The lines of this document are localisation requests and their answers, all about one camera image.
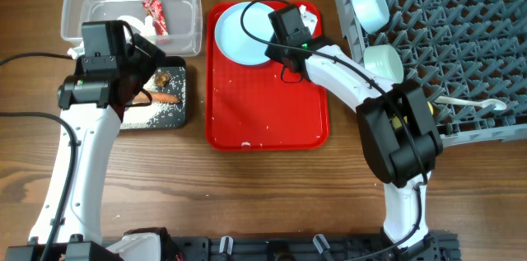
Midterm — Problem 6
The red serving tray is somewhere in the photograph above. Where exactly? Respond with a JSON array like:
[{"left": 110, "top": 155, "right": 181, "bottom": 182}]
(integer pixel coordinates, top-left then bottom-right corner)
[{"left": 205, "top": 2, "right": 329, "bottom": 151}]

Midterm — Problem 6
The red snack wrapper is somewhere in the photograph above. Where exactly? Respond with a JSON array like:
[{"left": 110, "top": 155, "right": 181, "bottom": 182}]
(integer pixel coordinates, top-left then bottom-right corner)
[{"left": 142, "top": 0, "right": 170, "bottom": 44}]

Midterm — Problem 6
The small light blue bowl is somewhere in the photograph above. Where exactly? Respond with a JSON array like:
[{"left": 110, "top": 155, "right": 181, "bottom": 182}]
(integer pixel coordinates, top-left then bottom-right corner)
[{"left": 352, "top": 0, "right": 389, "bottom": 34}]

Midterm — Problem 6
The brown food scrap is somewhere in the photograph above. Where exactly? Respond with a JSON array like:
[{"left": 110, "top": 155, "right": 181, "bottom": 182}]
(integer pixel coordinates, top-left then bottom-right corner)
[{"left": 154, "top": 72, "right": 171, "bottom": 89}]

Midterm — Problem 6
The large light blue plate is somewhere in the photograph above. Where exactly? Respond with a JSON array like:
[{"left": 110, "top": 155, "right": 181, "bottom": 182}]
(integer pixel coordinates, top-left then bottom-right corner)
[{"left": 214, "top": 2, "right": 274, "bottom": 66}]

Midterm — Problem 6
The white plastic spoon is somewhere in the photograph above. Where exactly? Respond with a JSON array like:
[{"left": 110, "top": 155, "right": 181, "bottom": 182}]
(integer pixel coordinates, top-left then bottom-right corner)
[{"left": 435, "top": 96, "right": 507, "bottom": 111}]

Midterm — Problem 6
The grey dishwasher rack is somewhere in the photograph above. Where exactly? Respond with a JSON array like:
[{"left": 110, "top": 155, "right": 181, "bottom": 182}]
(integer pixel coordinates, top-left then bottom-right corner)
[{"left": 335, "top": 0, "right": 526, "bottom": 147}]

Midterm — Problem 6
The yellow cup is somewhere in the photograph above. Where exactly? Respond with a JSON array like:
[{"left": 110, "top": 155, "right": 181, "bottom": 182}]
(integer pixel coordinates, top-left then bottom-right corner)
[{"left": 391, "top": 102, "right": 433, "bottom": 129}]

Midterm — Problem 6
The white rice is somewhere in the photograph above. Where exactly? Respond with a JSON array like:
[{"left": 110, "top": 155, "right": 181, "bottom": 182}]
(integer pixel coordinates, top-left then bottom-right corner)
[{"left": 119, "top": 67, "right": 185, "bottom": 130}]

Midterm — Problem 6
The white tissue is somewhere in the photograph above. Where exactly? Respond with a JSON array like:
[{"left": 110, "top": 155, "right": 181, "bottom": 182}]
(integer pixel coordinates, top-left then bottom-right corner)
[{"left": 118, "top": 16, "right": 156, "bottom": 44}]

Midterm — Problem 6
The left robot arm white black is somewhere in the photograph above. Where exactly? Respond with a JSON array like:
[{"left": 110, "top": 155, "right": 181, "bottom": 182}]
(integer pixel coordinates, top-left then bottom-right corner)
[{"left": 6, "top": 29, "right": 166, "bottom": 260}]

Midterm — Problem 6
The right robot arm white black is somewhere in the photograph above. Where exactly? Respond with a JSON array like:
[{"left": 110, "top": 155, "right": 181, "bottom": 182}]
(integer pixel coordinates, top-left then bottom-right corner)
[{"left": 266, "top": 36, "right": 443, "bottom": 249}]

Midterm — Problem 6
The orange carrot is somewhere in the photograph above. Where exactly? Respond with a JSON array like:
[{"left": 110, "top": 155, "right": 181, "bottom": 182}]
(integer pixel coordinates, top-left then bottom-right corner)
[{"left": 133, "top": 91, "right": 180, "bottom": 104}]

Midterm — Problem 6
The clear plastic bin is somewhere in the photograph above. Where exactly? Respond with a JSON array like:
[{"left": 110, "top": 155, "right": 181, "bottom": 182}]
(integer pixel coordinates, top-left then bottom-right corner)
[{"left": 61, "top": 0, "right": 203, "bottom": 57}]

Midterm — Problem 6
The black tray bin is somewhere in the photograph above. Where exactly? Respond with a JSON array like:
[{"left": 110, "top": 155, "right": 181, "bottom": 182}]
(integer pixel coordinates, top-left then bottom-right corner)
[{"left": 119, "top": 55, "right": 189, "bottom": 131}]

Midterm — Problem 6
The green bowl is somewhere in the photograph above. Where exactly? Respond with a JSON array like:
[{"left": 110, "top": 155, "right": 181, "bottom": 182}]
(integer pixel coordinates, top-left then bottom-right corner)
[{"left": 363, "top": 44, "right": 404, "bottom": 83}]

